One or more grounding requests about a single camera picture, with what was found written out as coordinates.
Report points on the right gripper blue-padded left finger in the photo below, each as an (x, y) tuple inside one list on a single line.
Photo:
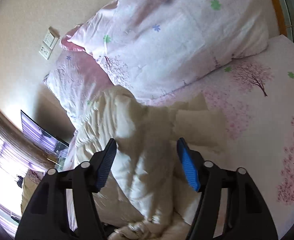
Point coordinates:
[(46, 217)]

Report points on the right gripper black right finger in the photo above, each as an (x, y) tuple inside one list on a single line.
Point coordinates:
[(231, 206)]

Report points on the cream quilted down jacket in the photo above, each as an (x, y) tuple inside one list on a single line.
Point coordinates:
[(146, 195)]

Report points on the cluttered glass side table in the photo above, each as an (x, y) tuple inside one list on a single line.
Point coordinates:
[(59, 155)]

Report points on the dark framed window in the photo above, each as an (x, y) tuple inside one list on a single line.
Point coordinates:
[(38, 135)]

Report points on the pink floral bed sheet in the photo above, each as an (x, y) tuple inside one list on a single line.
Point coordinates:
[(256, 96)]

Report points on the left floral pillow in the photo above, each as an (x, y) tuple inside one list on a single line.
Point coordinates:
[(75, 82)]

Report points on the right pink floral pillow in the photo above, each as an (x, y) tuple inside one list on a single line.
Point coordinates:
[(153, 47)]

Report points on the white wall socket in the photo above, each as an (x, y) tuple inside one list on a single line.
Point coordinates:
[(45, 51)]

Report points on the white wall switch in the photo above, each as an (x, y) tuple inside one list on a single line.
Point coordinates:
[(51, 38)]

